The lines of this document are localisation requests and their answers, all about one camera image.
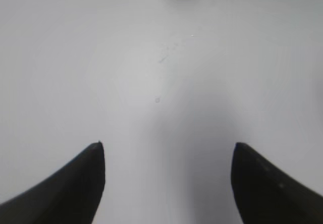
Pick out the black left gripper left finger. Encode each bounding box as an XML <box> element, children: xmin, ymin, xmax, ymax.
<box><xmin>1</xmin><ymin>142</ymin><xmax>105</xmax><ymax>223</ymax></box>

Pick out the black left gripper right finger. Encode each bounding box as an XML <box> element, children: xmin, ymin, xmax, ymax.
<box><xmin>231</xmin><ymin>142</ymin><xmax>322</xmax><ymax>223</ymax></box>

